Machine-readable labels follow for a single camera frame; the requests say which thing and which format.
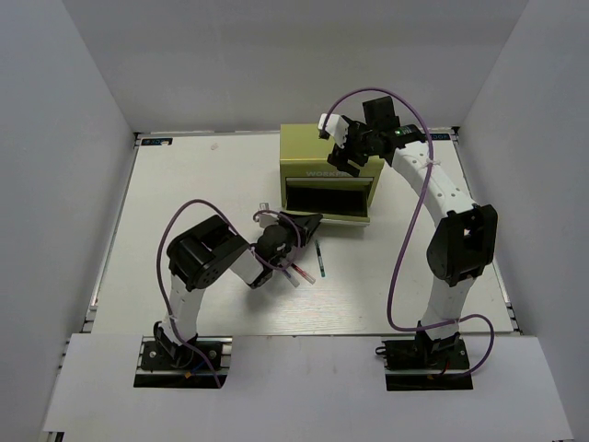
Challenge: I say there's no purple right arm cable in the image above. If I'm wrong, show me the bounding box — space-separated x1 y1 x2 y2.
324 87 497 379

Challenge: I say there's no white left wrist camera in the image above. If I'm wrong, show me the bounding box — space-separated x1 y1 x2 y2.
252 203 279 229

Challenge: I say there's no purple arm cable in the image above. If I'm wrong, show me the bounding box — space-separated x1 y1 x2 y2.
156 198 305 387
324 87 497 379

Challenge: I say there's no green capped clear pen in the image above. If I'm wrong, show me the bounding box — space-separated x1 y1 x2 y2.
314 239 326 278

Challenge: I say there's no green bottom drawer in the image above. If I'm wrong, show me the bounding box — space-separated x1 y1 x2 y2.
283 181 370 225

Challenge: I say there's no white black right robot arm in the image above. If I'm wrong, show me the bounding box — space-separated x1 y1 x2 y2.
318 89 498 367

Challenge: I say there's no green top drawer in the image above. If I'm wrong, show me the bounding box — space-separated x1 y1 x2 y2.
285 177 374 188

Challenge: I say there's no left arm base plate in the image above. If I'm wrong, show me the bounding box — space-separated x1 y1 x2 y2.
133 337 232 390

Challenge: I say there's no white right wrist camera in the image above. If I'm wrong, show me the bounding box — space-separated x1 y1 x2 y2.
318 113 350 147

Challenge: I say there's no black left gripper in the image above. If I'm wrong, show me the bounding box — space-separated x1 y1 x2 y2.
269 209 321 268

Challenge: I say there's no red ink clear pen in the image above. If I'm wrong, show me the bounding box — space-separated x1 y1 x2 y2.
291 263 316 285

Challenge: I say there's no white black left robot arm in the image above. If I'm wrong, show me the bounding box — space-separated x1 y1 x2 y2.
154 212 323 368

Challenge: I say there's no green drawer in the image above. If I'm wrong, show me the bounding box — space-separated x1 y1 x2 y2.
283 181 370 225
285 177 374 188

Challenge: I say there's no blue left corner label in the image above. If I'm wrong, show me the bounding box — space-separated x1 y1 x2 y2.
141 137 173 146

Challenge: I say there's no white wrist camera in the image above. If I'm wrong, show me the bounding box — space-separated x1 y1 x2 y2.
252 203 279 229
318 113 350 147

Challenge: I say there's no purple ink clear pen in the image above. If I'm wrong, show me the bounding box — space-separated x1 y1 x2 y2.
283 270 300 288

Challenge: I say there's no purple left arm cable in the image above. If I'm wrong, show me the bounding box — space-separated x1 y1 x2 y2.
156 198 305 387

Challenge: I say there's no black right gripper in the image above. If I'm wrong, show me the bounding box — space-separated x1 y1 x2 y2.
329 118 379 178

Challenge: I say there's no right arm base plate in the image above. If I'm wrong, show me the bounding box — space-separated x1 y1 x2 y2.
375 339 473 391

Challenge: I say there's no green metal tool chest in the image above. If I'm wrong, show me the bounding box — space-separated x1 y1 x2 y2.
278 122 383 213

